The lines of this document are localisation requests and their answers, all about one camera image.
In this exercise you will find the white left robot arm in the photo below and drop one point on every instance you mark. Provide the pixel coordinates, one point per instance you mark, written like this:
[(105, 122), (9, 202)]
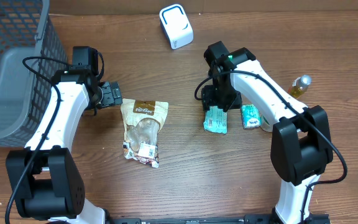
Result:
[(45, 181)]

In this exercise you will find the teal tissue pack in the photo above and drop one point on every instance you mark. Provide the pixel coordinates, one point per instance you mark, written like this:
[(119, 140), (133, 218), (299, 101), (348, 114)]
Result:
[(250, 116)]

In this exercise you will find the teal wipes packet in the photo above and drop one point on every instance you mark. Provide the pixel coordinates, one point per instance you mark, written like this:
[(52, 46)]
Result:
[(215, 120)]

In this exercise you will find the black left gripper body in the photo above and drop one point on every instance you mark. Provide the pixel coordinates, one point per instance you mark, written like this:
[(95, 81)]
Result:
[(110, 94)]

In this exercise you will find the yellow liquid bottle grey cap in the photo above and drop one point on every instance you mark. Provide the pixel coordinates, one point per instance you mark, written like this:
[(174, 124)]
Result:
[(300, 86)]

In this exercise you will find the white barcode scanner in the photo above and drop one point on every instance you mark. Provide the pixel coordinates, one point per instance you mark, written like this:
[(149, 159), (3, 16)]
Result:
[(176, 26)]

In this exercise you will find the dark grey plastic basket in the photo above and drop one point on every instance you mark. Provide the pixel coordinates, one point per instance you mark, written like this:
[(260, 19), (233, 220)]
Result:
[(28, 41)]

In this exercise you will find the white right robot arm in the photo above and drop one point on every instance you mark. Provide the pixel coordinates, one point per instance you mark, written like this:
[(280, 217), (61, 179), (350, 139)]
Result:
[(300, 148)]

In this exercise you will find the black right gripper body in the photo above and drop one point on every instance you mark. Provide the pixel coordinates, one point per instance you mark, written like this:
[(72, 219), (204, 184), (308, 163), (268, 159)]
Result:
[(225, 96)]

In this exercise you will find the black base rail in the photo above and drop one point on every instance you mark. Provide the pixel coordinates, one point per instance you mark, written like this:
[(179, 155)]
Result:
[(185, 220)]

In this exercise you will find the green lid Knorr jar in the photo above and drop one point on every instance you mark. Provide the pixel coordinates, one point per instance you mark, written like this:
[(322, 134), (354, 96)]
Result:
[(265, 125)]

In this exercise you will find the small white brown wrapper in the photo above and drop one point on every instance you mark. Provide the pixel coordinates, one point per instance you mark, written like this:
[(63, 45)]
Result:
[(147, 154)]

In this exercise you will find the brown snack pouch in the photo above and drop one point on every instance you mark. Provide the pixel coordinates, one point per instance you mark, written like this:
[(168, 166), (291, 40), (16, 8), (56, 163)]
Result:
[(142, 120)]

